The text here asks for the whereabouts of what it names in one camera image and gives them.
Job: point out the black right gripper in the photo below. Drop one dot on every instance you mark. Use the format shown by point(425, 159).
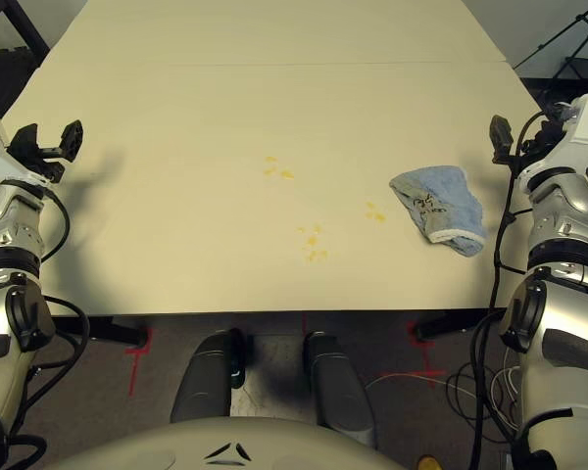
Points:
point(531, 147)

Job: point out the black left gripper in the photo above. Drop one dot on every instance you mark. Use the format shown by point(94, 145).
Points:
point(49, 164)

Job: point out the light blue terry rag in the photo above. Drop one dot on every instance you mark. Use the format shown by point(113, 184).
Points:
point(441, 205)

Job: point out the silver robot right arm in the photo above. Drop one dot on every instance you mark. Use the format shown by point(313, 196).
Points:
point(563, 205)

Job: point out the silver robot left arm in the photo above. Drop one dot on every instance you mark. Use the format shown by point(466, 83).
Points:
point(7, 215)

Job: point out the black foam floor mat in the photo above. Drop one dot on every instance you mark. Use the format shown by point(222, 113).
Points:
point(558, 88)
point(5, 80)

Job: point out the black tripod stand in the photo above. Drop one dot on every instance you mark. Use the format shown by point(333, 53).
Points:
point(575, 29)

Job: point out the black table foot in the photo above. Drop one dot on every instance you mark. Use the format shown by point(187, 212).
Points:
point(112, 332)
point(446, 325)

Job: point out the dark grey robot left leg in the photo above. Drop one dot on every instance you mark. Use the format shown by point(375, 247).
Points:
point(203, 377)

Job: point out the dark grey robot leg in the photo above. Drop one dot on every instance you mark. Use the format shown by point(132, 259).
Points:
point(203, 377)
point(338, 382)

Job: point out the dark grey robot right leg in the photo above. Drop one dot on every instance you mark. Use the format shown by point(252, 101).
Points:
point(338, 382)

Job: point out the beige robot torso shell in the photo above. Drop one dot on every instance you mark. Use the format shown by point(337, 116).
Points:
point(176, 445)

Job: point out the yellow round button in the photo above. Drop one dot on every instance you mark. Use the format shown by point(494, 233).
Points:
point(426, 463)

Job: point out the black metal shelf frame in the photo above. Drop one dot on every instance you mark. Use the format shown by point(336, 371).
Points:
point(32, 24)

